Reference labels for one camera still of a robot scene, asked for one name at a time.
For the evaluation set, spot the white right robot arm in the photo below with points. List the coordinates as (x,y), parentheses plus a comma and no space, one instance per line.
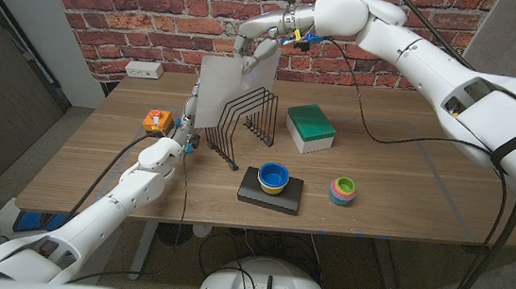
(414,50)

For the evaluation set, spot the green topped white box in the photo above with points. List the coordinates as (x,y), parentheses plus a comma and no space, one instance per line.
(310,123)

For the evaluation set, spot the blue plastic cup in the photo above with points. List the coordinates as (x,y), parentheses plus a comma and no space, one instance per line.
(273,175)

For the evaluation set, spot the orange emergency stop box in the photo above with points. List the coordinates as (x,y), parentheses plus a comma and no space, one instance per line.
(158,123)

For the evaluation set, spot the rainbow stacked cups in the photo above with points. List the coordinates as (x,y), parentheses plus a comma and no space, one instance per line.
(342,193)

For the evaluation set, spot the brick print backdrop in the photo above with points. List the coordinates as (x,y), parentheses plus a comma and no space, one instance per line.
(157,11)

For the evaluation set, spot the yellow plastic cup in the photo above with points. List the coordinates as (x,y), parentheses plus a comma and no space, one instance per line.
(271,191)

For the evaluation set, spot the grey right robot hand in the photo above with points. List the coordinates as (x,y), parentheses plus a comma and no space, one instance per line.
(279,23)

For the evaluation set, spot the white power outlet strip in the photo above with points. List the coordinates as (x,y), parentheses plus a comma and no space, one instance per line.
(144,70)

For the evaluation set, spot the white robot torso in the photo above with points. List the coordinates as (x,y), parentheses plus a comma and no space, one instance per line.
(225,288)

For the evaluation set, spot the white blue floor device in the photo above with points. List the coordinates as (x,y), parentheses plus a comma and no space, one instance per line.
(30,221)

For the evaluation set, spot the dark grey flat box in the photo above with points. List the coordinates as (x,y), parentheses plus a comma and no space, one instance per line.
(281,200)

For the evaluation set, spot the white file sheet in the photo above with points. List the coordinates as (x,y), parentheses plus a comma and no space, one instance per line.
(218,88)

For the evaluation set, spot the white table leg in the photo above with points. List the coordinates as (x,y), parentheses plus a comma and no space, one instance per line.
(143,247)

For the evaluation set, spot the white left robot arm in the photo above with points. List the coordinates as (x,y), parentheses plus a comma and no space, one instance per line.
(140,185)

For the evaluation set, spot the grey table leg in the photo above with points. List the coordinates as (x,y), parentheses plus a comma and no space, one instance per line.
(386,270)

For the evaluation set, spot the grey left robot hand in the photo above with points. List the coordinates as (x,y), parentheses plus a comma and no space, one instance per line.
(189,114)

